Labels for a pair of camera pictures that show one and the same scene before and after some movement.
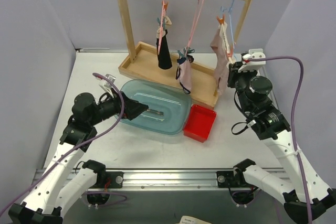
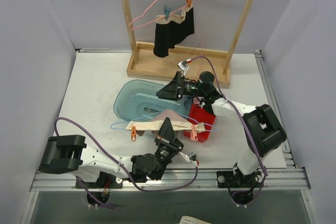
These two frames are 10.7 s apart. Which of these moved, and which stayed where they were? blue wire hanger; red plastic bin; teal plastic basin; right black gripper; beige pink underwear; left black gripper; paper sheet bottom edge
Moved: blue wire hanger; left black gripper; right black gripper; beige pink underwear
Stayed: paper sheet bottom edge; red plastic bin; teal plastic basin
